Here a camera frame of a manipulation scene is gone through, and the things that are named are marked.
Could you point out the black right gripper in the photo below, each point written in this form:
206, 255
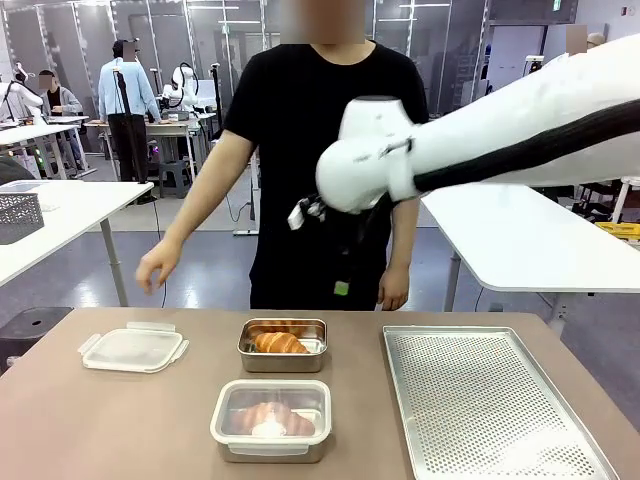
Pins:
356, 240

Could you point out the golden croissant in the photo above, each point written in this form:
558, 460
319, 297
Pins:
250, 417
280, 342

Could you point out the translucent white clip lid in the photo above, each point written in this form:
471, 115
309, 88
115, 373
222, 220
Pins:
132, 350
270, 395

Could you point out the person's right forearm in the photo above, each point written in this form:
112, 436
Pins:
192, 205

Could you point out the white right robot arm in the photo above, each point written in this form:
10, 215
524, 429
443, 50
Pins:
360, 165

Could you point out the person's left forearm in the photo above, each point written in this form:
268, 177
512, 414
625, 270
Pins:
406, 235

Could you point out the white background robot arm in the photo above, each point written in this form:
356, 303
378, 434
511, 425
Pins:
20, 95
182, 87

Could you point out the stainless steel food container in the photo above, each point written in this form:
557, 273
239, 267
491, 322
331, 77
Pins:
320, 450
280, 364

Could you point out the person's left hand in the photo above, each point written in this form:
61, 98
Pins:
394, 290

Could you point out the person's right hand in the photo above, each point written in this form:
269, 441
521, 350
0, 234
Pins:
157, 267

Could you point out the person torso black t-shirt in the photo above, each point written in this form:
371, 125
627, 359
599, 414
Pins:
290, 150

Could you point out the white curved-edge table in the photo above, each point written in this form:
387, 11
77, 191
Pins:
525, 240

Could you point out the perforated metal baking tray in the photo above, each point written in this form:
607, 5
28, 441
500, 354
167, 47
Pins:
490, 415

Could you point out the grey plastic step stool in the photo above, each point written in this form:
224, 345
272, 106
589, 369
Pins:
175, 177

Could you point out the wood-top background table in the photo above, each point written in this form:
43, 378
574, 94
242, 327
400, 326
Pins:
175, 124

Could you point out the black tripod stand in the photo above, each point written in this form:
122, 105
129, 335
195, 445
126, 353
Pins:
125, 125

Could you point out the white side table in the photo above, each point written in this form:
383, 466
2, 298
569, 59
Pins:
75, 205

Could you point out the bystander in light blue shirt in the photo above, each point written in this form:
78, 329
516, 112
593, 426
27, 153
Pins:
127, 95

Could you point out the black round stool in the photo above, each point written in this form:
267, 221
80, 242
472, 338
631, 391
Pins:
30, 325

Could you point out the grey woven basket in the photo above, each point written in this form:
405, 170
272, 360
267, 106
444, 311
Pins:
17, 217

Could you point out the seated bystander grey jacket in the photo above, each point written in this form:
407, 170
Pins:
60, 100

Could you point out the white background work table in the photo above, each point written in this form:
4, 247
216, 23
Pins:
30, 135

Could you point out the bystander in white top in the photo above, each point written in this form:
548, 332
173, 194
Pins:
587, 42

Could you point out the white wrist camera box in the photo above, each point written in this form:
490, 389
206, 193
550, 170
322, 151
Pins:
299, 216

